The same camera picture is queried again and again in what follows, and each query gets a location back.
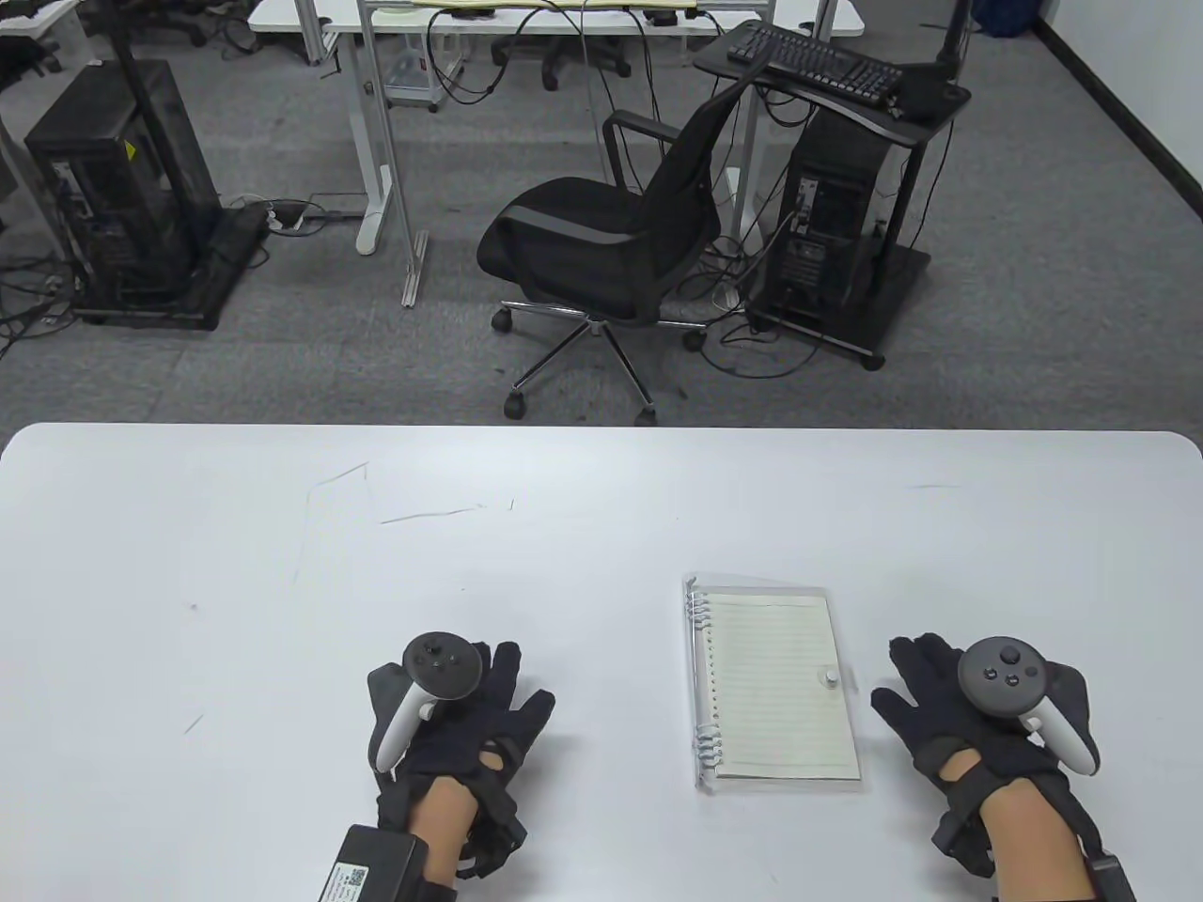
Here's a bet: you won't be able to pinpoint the clear plastic box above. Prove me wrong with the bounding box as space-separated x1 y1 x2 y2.
383 31 466 112

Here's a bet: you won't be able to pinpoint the black pole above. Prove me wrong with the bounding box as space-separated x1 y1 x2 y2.
108 0 203 273

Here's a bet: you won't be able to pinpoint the grey white right hand controller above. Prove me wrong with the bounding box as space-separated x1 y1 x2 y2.
957 637 1099 777

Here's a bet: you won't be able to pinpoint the black pouch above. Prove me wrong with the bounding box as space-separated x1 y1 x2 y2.
886 66 952 121

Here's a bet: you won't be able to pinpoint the long white desk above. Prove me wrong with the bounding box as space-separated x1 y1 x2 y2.
246 0 866 257

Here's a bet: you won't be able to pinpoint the black chair wheel base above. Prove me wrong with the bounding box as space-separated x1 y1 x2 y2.
491 36 633 92

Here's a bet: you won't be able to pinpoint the person's left forearm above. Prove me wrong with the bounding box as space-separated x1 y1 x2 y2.
409 778 477 877

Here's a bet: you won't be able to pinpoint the black keyboard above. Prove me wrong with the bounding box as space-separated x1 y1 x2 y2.
726 21 905 106

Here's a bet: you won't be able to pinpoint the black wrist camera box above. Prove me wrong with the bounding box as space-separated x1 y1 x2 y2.
1081 850 1138 902
315 825 429 902

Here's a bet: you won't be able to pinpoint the grey white left hand controller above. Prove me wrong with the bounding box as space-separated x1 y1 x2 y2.
374 631 485 773

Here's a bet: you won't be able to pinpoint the black looped floor cables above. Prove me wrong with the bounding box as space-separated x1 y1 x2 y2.
677 235 820 380

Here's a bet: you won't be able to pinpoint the person's right hand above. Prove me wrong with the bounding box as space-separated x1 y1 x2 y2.
869 634 1101 879

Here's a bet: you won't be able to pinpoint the black rolling computer cart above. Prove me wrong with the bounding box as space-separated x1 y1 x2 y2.
693 38 974 370

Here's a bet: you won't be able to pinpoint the aluminium frame post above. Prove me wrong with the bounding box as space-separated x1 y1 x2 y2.
357 0 431 309

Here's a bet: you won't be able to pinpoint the person's left hand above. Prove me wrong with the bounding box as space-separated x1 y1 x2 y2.
367 642 557 879

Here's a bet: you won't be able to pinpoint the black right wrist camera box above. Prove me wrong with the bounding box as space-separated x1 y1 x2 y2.
1081 850 1138 902

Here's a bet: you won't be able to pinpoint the stack of lined loose-leaf paper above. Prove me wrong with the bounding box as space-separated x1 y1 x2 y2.
700 590 861 781

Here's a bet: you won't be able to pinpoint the black office chair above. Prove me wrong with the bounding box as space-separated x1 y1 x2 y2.
477 86 762 426

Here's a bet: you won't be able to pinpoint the clear plastic ring binder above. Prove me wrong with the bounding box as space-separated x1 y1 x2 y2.
681 573 870 793

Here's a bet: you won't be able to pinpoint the black glass-sided computer tower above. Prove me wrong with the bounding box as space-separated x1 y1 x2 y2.
23 59 224 311

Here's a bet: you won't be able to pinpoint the black floor cable tangle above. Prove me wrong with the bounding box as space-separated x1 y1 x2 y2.
0 249 78 363

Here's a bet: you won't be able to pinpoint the small white desk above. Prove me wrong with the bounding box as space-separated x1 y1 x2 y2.
0 0 87 40

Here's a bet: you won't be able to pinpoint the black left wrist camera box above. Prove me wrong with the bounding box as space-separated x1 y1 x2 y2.
315 825 429 902

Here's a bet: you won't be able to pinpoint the grey white hand controller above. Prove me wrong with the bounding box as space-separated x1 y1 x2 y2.
957 637 1099 777
374 631 485 773

